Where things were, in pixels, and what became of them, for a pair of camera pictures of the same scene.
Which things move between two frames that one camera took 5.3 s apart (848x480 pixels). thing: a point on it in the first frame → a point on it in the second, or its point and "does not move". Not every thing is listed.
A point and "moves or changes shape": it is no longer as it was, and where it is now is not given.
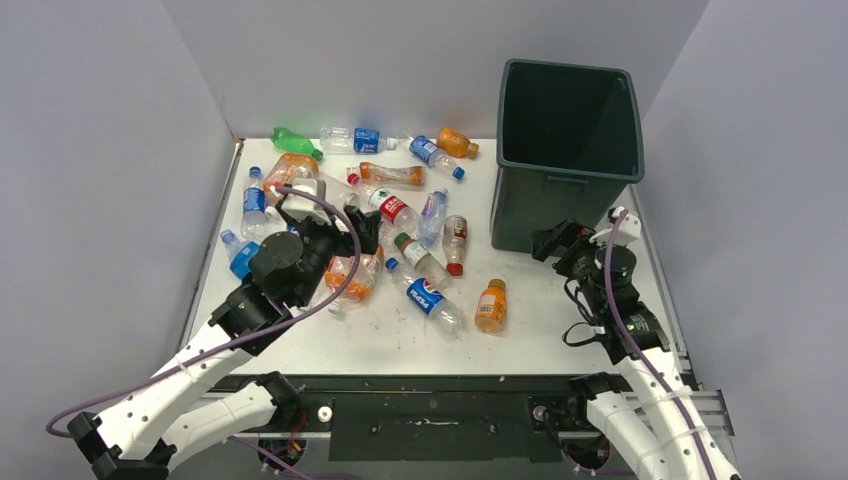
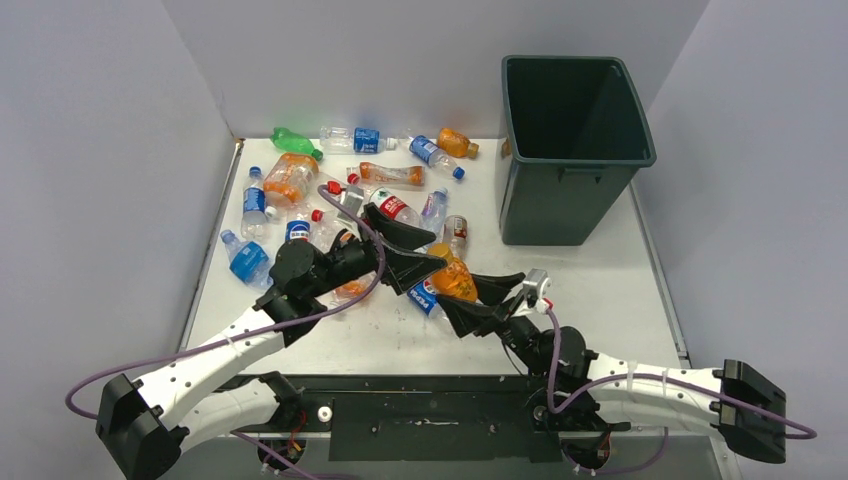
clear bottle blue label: (359, 140) does not move
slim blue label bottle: (254, 221) does not move
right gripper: (566, 233) → (482, 315)
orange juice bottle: (491, 307) moves or changes shape
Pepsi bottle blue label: (426, 298) does not move
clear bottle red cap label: (454, 233) does not move
